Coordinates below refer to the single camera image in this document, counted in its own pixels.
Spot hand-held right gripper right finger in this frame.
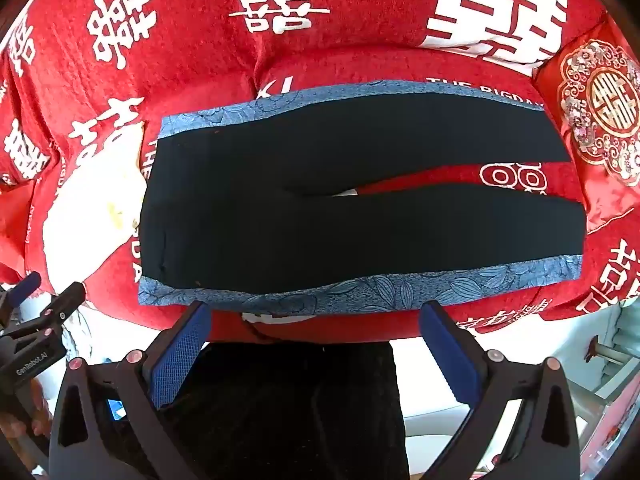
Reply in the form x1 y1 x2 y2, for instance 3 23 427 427
419 300 588 480

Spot black pants with blue trim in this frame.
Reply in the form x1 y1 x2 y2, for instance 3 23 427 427
137 80 586 317

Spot cream white cloth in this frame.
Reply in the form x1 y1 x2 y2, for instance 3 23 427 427
42 130 148 281

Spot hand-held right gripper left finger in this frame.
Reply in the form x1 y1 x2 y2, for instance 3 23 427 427
50 300 213 480

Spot red embroidered pillow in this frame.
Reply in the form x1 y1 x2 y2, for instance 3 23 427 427
532 25 640 233

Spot pale furniture frame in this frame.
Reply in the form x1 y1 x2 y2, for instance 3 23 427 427
565 305 640 461

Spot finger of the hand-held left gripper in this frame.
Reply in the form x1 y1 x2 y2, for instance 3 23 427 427
0 271 43 312
0 281 87 342

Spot person's left hand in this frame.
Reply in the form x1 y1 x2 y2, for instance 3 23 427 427
0 379 55 442

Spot red printed blanket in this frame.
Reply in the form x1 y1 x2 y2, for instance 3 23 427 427
0 0 640 345

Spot person's black clothing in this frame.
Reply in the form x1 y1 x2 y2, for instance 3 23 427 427
107 342 408 480

